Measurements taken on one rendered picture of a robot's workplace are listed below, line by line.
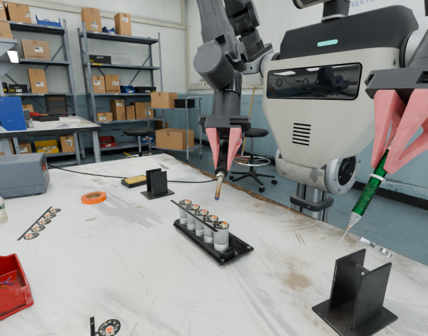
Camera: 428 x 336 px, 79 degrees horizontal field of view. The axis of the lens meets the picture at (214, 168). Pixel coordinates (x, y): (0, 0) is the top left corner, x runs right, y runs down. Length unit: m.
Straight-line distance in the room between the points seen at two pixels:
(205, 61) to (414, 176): 2.70
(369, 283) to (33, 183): 0.76
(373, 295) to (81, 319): 0.34
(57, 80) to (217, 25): 4.49
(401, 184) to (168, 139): 2.95
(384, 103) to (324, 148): 0.46
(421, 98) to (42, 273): 0.53
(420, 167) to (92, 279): 2.84
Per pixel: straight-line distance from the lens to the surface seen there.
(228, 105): 0.52
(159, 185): 0.70
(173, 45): 5.64
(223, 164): 0.49
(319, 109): 0.77
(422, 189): 3.03
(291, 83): 0.82
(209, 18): 0.62
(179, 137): 3.90
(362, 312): 0.38
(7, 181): 0.83
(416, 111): 0.30
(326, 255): 0.50
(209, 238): 0.45
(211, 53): 0.50
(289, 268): 0.45
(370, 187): 0.31
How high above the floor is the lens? 1.01
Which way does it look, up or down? 16 degrees down
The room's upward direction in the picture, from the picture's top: straight up
